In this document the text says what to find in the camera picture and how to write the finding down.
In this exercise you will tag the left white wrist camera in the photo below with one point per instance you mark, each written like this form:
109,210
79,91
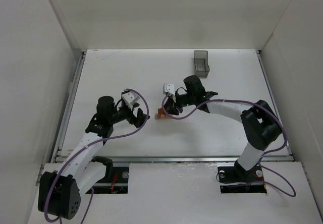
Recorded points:
130,98

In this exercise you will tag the smoky transparent plastic bin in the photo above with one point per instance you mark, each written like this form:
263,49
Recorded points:
201,66

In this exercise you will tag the aluminium front rail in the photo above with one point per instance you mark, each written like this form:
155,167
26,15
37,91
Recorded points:
276,158

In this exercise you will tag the orange triangular wood block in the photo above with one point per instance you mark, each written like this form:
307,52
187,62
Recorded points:
160,111

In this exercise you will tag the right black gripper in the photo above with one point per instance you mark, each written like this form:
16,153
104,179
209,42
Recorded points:
174,105

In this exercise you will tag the long light wood block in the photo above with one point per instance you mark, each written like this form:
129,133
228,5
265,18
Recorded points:
162,117

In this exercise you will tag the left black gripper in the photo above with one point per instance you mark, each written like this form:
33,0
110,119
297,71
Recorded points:
137,118

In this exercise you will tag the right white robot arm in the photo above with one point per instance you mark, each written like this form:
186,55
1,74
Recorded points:
260,124

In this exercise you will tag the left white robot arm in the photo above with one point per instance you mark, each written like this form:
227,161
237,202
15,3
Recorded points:
61,190

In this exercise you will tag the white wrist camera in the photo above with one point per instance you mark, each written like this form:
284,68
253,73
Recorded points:
169,90
130,98

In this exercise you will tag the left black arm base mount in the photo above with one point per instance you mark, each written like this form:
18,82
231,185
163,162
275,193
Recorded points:
115,180

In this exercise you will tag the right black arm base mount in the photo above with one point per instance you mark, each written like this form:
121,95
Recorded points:
236,180

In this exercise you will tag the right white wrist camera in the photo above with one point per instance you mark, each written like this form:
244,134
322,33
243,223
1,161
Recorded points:
169,90

